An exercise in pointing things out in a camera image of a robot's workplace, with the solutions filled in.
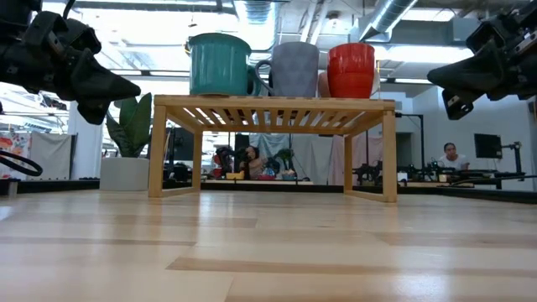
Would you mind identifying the white curtain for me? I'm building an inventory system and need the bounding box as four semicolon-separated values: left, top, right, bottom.
29;132;77;181

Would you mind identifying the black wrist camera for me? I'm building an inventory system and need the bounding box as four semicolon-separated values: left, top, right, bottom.
465;18;507;54
62;18;102;55

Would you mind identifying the teal ribbed mug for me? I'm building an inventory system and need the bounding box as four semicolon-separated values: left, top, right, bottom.
186;32;263;97

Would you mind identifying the green plant in white pot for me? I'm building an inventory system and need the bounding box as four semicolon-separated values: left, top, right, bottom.
99;92;154;192

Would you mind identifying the pink mug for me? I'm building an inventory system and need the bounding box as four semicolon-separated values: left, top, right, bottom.
317;70;332;98

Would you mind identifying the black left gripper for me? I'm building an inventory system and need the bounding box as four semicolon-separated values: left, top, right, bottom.
0;0;142;126

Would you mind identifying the black monitor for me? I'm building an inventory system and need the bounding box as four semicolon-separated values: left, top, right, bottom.
473;133;503;159

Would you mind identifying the black monitor stand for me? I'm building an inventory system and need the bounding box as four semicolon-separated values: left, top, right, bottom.
501;141;526;190

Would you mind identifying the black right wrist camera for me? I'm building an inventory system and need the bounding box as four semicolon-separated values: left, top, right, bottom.
465;18;507;54

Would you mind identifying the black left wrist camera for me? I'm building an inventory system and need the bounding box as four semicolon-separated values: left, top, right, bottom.
62;18;102;55

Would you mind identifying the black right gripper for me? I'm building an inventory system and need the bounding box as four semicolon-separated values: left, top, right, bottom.
426;0;537;121

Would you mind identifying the person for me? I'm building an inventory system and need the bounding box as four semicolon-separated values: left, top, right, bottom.
437;142;472;171
238;144;268;181

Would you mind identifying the silver ventilation duct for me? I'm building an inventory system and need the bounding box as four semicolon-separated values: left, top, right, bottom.
359;0;420;43
244;0;274;25

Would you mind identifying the black aluminium table frame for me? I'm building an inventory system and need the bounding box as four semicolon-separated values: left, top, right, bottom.
0;178;537;206

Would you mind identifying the blue-grey mug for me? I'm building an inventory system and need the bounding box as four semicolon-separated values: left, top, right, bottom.
254;40;321;98

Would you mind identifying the red ribbed mug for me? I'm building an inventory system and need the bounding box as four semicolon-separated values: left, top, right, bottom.
326;42;381;100

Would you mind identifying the wooden slatted rack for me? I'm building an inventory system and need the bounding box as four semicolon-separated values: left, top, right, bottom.
148;94;399;204

